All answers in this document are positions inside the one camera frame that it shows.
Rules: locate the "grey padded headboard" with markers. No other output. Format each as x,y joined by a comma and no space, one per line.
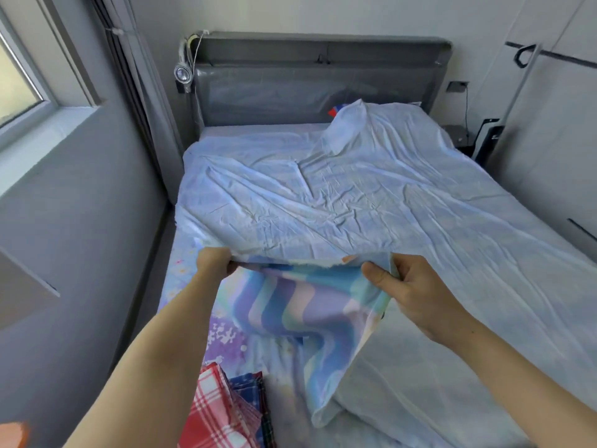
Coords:
317,79

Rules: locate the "white pillow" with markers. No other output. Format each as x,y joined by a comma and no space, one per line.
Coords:
392,135

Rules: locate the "person's right hand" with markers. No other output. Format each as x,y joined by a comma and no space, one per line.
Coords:
420,294

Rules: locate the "white bed sheet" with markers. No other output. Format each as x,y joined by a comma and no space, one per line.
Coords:
373,210

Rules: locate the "red white plaid cloth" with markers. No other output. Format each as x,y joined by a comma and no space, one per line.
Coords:
214,410

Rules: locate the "grey curtain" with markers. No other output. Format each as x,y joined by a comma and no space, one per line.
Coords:
140,88

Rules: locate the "person's right forearm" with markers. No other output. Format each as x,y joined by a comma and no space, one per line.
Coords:
522,396

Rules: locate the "dark nightstand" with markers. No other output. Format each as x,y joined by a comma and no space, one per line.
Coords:
460,137

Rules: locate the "clip-on bed lamp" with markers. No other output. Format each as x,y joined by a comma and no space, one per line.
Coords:
184,71

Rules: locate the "dark wall socket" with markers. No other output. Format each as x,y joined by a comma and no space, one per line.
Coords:
457,86

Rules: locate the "blue floral patterned sheet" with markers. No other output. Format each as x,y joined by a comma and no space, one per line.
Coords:
219,336

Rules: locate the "white wardrobe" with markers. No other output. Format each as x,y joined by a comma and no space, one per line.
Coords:
560,135

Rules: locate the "person's left hand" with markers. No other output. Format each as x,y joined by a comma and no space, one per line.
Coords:
214,263

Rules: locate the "blue checked cloth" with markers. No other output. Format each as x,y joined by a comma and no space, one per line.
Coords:
254,406

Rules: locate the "white framed window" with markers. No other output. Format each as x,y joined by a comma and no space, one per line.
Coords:
28,88

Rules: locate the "person's left forearm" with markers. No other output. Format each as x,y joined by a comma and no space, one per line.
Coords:
149,378

